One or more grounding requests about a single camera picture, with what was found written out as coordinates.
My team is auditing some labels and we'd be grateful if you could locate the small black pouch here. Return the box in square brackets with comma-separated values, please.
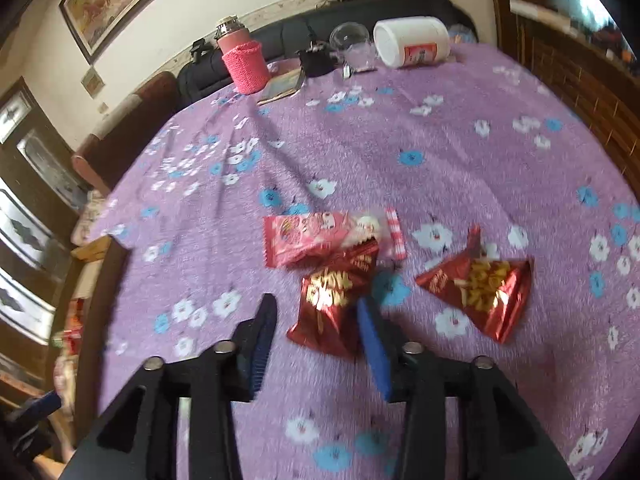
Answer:
[297, 41, 341, 78]

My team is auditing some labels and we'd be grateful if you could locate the red white snack packet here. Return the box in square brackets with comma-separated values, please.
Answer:
[53, 353, 78, 412]

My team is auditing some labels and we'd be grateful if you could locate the black leather sofa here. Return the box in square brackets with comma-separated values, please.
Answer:
[177, 0, 478, 107]

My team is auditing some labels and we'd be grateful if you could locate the clear glass cup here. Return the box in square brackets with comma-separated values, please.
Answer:
[329, 22, 376, 74]

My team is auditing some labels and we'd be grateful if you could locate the white red sachet packet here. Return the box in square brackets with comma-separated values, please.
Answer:
[53, 298, 86, 356]

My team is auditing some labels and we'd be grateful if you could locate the pink sleeved thermos bottle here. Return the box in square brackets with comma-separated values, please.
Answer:
[214, 15, 270, 94]

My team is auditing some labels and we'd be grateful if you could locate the shiny red chips bag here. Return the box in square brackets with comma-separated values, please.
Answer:
[286, 237, 378, 359]
[416, 224, 534, 344]

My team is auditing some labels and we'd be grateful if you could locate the patterned clothes pile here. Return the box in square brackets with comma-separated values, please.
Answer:
[70, 190, 105, 246]

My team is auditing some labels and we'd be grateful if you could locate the purple floral tablecloth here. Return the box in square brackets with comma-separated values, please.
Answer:
[92, 44, 639, 479]

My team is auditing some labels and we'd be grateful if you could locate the shallow cardboard tray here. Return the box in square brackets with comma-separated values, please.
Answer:
[44, 235, 129, 445]

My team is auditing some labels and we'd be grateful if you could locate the small booklet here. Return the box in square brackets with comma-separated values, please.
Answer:
[257, 67, 305, 106]

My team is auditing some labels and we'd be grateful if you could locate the brown fabric armchair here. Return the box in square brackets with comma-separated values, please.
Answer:
[72, 72, 181, 196]

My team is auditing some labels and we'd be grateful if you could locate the pink strawberry snack packet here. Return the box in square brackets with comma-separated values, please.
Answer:
[262, 208, 407, 269]

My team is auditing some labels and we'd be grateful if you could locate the dark wooden glass door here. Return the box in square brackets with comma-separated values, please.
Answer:
[1, 78, 88, 388]

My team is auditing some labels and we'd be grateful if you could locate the white plastic jar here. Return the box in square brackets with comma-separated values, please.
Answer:
[373, 16, 451, 68]

